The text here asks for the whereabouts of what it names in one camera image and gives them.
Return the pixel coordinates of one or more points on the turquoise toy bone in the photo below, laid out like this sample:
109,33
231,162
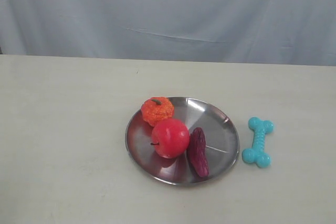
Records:
256,154

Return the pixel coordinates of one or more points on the small orange pumpkin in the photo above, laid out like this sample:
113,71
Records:
156,109

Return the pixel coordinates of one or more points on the red apple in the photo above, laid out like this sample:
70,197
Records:
170,138

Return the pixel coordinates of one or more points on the round steel plate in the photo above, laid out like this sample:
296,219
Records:
222,143

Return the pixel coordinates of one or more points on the dark purple sweet potato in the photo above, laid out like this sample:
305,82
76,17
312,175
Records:
196,152

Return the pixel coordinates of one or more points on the white backdrop cloth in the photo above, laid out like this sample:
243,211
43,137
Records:
298,32

